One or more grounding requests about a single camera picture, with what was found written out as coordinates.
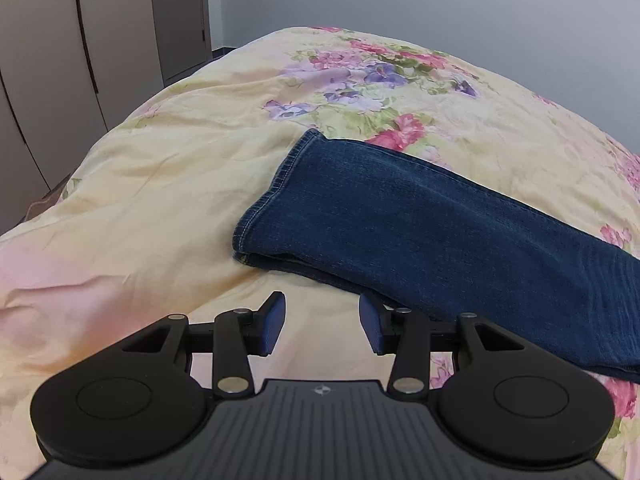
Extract dark brown cloth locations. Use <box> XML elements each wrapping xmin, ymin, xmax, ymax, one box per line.
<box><xmin>19</xmin><ymin>191</ymin><xmax>63</xmax><ymax>223</ymax></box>

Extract grey door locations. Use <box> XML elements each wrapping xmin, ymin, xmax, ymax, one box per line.
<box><xmin>150</xmin><ymin>0</ymin><xmax>213</xmax><ymax>82</ymax></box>

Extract grey wardrobe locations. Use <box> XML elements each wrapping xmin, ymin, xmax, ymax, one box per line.
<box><xmin>0</xmin><ymin>0</ymin><xmax>167</xmax><ymax>235</ymax></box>

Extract yellow floral bedspread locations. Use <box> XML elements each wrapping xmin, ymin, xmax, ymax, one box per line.
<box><xmin>0</xmin><ymin>26</ymin><xmax>640</xmax><ymax>480</ymax></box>

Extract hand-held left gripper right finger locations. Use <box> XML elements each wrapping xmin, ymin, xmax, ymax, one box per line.
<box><xmin>358</xmin><ymin>292</ymin><xmax>526</xmax><ymax>402</ymax></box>

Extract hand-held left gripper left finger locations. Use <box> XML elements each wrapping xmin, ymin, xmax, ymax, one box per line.
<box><xmin>121</xmin><ymin>291</ymin><xmax>287</xmax><ymax>400</ymax></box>

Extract blue denim pants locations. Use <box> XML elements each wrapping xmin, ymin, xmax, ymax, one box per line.
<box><xmin>232</xmin><ymin>128</ymin><xmax>640</xmax><ymax>383</ymax></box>

